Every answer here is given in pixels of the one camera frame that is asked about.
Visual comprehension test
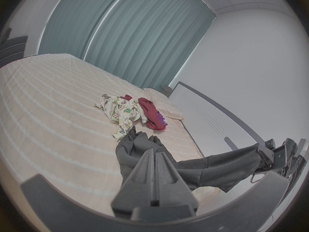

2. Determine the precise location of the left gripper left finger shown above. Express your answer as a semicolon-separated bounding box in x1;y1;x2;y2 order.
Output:
111;148;155;218

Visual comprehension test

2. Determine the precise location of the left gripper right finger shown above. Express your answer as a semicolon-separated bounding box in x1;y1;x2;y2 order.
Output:
156;149;198;217

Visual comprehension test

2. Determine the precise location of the black T-shirt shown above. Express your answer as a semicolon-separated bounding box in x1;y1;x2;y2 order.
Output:
115;127;263;195

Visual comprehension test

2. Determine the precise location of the bed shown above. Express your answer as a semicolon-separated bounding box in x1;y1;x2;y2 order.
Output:
0;53;273;217

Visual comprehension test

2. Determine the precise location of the purple garment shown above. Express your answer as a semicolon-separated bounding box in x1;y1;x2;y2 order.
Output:
156;110;169;127

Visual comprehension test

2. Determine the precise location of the dark red garment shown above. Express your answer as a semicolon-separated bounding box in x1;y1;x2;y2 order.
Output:
120;94;167;131

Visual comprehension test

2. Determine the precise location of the white printed pyjama top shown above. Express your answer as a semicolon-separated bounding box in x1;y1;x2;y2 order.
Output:
94;94;148;142

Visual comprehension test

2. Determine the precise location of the cream pillow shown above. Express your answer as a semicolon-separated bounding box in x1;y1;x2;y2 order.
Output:
143;88;184;120

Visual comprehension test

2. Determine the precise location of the blue-green curtain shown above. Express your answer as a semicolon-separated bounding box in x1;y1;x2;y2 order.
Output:
83;0;216;91
39;0;136;57

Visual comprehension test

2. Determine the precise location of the dark grey chest of drawers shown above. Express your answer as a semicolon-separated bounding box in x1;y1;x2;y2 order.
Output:
0;35;28;68

